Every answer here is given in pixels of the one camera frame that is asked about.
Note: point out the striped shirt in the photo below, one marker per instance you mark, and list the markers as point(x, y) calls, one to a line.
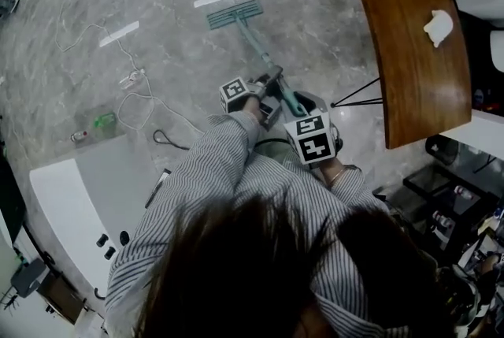
point(275, 179)

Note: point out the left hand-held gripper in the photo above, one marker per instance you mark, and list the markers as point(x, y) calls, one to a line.
point(234, 89)

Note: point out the white bottle red label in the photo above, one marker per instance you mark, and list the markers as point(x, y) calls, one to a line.
point(443, 219)
point(464, 192)

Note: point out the black metal shelf rack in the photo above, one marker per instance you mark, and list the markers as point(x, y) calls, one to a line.
point(464, 210)

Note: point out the brown cardboard box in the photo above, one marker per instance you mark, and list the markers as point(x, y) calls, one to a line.
point(63, 299)

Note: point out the curved wooden table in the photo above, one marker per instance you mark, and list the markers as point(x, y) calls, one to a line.
point(413, 60)

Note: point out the teal mop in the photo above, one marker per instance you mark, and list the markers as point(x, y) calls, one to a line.
point(252, 39)

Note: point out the black hairpin table leg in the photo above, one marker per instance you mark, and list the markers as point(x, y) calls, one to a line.
point(358, 99)

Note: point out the green small bottle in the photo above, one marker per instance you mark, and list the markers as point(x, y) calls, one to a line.
point(104, 120)

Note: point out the white crumpled tissue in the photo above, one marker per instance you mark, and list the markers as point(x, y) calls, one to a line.
point(438, 27)

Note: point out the black round fan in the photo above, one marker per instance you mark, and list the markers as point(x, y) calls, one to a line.
point(443, 150)

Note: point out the black monitor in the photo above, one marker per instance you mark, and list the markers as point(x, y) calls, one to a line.
point(10, 198)

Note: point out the small clear bottle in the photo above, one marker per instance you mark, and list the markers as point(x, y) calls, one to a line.
point(78, 136)

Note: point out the white rounded table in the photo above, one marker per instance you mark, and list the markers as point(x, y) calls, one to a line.
point(67, 210)

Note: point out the person's right forearm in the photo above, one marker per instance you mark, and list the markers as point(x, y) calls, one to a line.
point(350, 186)

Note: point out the person's left forearm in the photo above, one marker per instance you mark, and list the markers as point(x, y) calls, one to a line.
point(228, 139)

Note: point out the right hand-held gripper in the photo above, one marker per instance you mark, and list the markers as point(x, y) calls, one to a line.
point(313, 147)

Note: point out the white power strip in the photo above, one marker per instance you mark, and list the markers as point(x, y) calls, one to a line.
point(132, 79)

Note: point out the white counter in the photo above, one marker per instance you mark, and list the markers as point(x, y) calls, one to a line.
point(480, 127)

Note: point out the pale green trousers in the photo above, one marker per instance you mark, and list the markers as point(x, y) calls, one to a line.
point(275, 151)

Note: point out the grey chair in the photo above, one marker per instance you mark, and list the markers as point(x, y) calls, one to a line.
point(27, 277)

